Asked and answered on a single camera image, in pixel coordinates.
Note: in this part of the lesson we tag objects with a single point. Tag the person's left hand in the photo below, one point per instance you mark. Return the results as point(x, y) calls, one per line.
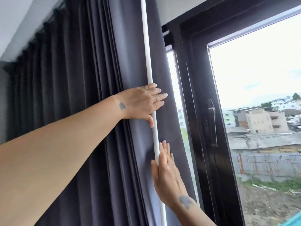
point(135, 103)

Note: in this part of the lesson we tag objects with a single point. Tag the person's right hand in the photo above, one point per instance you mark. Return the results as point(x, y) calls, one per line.
point(168, 181)

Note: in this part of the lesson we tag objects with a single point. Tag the person's right middle finger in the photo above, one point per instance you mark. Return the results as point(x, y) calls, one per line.
point(167, 152)

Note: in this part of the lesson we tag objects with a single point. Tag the person's left middle finger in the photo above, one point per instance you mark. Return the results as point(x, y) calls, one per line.
point(160, 96)

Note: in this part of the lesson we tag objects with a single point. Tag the person's left little finger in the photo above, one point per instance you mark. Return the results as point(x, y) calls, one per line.
point(151, 86)

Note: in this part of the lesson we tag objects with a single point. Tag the person's left thumb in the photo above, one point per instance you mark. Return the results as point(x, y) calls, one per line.
point(149, 121)

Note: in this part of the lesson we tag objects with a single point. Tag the person's right thumb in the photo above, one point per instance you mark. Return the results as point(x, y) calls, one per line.
point(155, 168)

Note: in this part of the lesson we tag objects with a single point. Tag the white curtain wand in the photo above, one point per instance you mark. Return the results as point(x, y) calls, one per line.
point(147, 54)

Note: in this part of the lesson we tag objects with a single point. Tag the person's right forearm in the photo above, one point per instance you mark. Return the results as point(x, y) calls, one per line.
point(192, 215)

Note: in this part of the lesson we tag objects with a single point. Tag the person's left forearm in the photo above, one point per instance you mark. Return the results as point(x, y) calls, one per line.
point(51, 157)

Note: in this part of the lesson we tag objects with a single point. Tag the dark grey curtain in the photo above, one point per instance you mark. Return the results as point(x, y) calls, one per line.
point(77, 79)

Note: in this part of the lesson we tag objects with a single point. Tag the grey corrugated roof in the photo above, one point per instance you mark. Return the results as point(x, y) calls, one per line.
point(263, 141)

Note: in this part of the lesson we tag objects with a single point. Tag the beige building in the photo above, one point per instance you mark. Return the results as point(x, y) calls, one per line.
point(264, 121)

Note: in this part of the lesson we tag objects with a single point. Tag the teal object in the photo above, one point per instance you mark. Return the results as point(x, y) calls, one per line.
point(292, 220)

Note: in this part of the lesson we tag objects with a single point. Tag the black window frame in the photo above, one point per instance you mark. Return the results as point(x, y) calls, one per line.
point(195, 75)

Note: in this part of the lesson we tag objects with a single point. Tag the grey concrete fence wall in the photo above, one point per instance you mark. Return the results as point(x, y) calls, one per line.
point(265, 163)

